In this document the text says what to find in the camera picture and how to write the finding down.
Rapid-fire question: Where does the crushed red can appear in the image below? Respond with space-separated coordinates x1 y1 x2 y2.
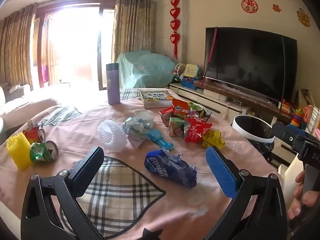
22 120 45 144

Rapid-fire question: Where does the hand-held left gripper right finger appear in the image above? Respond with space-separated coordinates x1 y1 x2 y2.
205 145 288 240

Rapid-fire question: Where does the white ball toy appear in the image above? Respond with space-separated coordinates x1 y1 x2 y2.
174 63 187 82

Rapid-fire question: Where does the red heart hanging decoration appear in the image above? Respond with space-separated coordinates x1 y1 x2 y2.
169 0 181 59

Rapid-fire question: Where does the white box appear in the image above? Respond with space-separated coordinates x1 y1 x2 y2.
277 152 304 188

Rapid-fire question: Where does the colourful activity cube toy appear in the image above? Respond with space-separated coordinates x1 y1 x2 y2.
184 64 203 80

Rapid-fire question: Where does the blue snack bag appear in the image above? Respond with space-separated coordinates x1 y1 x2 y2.
144 149 198 188

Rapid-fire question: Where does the blue plastic scoop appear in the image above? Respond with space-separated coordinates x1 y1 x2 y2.
146 129 174 152

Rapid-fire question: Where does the black television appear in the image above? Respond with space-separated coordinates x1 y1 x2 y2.
203 27 298 103

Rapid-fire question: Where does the green red juice carton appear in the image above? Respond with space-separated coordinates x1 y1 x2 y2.
168 117 186 137

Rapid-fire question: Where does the golden wall sticker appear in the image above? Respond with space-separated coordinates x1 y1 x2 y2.
297 9 310 27

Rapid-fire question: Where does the blue toy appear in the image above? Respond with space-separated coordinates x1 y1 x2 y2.
181 77 200 89

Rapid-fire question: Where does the teal furniture cover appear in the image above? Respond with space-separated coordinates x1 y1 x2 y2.
116 50 179 89

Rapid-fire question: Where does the red plastic wrapper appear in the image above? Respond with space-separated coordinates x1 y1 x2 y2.
184 117 213 143

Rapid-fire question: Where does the green snack packet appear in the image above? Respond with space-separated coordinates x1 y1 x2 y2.
189 102 212 120

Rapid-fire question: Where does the thick colourful book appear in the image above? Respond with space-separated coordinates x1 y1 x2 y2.
139 89 177 109

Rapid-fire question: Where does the crushed green can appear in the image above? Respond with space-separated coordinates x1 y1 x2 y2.
29 141 59 163

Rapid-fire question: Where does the paper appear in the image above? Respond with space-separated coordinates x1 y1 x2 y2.
122 116 154 150

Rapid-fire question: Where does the red orange snack packet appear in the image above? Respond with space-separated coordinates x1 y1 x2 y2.
172 99 191 118

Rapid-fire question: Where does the yellow plastic wrapper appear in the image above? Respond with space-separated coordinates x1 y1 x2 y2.
202 129 225 150

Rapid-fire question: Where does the light sofa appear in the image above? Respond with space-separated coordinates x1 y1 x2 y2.
0 82 60 145

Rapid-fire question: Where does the person's right hand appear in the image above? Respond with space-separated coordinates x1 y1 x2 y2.
287 169 320 221

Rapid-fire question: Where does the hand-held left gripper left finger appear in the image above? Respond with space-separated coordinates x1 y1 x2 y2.
21 146 104 240

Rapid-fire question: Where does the red white carton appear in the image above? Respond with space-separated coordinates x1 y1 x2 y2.
159 107 174 127

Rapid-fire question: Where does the beige patterned curtain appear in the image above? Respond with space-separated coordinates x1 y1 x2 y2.
0 4 38 88
111 0 155 63

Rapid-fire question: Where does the white brown television stand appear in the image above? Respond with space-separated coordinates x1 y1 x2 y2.
170 80 295 130

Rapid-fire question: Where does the purple thermos bottle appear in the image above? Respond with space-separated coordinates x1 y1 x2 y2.
105 63 121 105

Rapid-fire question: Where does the white foam fruit net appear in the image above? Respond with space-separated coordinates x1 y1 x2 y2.
98 120 128 153

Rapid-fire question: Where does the orange toy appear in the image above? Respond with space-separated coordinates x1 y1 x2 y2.
301 105 314 128

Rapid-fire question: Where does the red toy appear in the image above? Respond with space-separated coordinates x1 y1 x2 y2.
281 100 294 117

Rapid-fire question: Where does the sheer brown curtain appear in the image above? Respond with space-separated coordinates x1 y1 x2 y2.
37 15 60 85

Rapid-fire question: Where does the round red wall sticker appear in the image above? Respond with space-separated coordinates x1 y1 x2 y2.
241 0 258 12

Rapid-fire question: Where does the plaid placemat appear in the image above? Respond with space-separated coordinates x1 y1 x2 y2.
40 106 83 127
60 156 167 239
119 88 143 101

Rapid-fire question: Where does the pink cord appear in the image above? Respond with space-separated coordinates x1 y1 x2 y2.
204 27 218 80

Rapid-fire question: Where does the stacking rings toy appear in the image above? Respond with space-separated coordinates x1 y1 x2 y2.
290 109 303 125

